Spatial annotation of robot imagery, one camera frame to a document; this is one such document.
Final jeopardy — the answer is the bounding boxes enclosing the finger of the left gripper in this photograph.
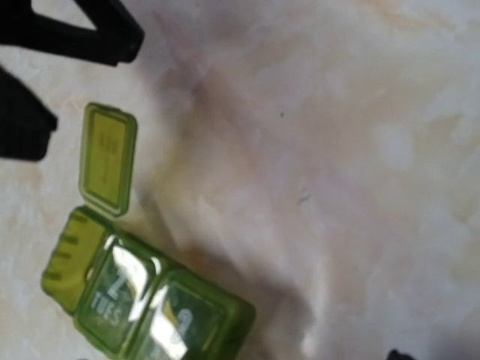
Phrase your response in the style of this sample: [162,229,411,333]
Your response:
[0,69,58,161]
[1,0,145,67]

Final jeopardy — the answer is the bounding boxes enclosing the green weekly pill organizer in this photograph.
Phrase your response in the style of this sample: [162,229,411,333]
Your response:
[41,103,256,359]

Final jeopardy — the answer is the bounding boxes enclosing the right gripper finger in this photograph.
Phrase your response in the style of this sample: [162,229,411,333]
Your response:
[385,348,447,360]

